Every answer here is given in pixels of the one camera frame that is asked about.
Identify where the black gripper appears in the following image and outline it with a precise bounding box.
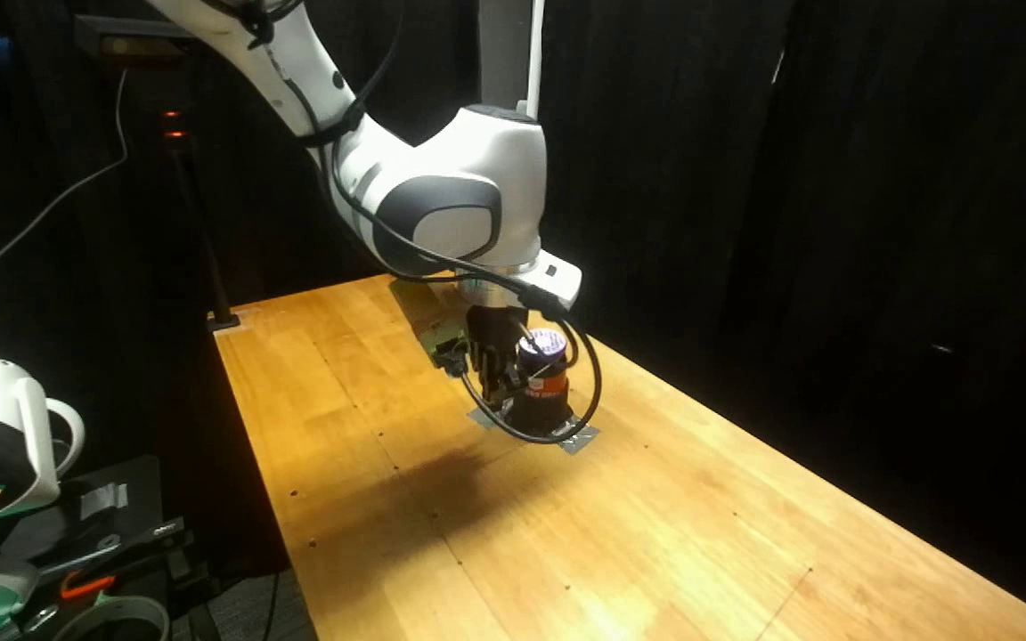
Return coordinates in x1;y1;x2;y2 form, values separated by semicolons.
468;302;531;416

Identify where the white metal pole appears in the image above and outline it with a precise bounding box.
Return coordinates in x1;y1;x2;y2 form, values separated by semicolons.
518;0;553;126

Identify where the black stand with red light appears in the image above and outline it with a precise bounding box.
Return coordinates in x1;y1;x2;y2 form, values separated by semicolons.
71;12;247;339

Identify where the black curtain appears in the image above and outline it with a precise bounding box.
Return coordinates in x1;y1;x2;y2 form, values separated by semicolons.
533;0;1026;632

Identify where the black equipment case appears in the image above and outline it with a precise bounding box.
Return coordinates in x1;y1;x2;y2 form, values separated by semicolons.
7;451;215;641

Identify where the white headset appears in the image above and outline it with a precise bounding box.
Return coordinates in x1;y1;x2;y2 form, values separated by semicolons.
0;353;89;517

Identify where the grey square base plate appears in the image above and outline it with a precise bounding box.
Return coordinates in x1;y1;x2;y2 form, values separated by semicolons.
554;420;601;459

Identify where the orange handled tool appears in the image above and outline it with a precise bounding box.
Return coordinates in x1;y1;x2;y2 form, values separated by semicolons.
57;571;122;604

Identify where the thin black cable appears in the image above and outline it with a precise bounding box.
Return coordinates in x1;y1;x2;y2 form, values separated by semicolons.
0;69;135;302

